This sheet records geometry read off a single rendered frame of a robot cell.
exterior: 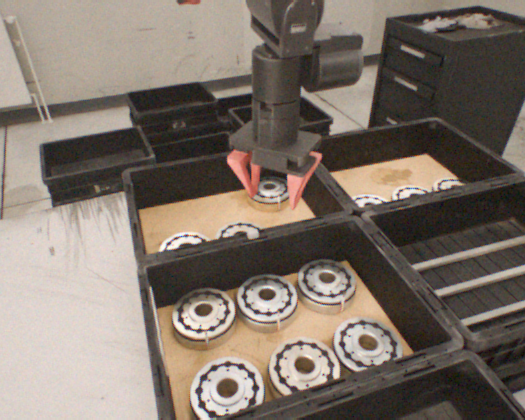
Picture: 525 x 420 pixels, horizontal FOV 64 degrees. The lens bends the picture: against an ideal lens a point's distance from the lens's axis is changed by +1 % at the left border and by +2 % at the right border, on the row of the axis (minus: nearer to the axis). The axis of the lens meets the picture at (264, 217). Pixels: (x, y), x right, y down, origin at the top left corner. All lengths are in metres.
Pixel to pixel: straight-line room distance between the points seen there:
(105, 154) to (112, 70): 1.75
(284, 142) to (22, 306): 0.72
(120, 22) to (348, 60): 3.11
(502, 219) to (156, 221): 0.75
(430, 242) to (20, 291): 0.89
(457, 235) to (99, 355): 0.76
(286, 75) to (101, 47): 3.15
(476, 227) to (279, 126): 0.61
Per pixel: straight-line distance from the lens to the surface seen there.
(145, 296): 0.65
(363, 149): 1.11
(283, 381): 0.63
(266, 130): 0.50
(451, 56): 2.06
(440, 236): 0.95
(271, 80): 0.48
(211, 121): 2.15
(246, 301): 0.71
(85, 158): 1.96
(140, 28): 3.59
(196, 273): 0.73
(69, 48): 3.57
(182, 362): 0.69
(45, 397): 0.89
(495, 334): 0.66
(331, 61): 0.51
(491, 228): 1.02
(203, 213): 0.95
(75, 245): 1.15
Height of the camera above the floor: 1.40
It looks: 38 degrees down
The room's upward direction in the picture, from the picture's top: straight up
